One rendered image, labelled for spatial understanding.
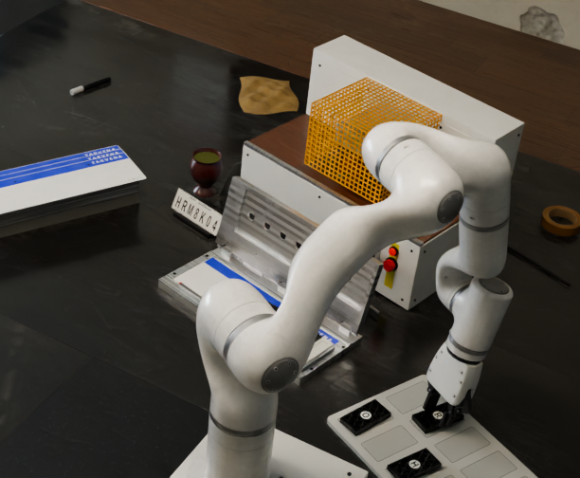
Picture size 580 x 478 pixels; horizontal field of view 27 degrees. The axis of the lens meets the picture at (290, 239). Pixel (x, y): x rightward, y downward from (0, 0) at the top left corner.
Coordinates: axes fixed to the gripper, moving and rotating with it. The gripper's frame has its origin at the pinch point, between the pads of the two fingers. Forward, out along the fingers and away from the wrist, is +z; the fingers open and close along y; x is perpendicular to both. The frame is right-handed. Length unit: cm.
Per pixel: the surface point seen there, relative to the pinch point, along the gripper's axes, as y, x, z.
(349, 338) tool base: -28.2, -3.4, 2.3
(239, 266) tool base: -61, -13, 4
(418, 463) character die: 9.2, -11.1, 3.7
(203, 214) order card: -80, -13, 2
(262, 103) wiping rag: -126, 29, -4
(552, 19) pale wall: -131, 139, -33
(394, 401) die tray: -8.1, -4.6, 3.6
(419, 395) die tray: -7.5, 1.3, 2.3
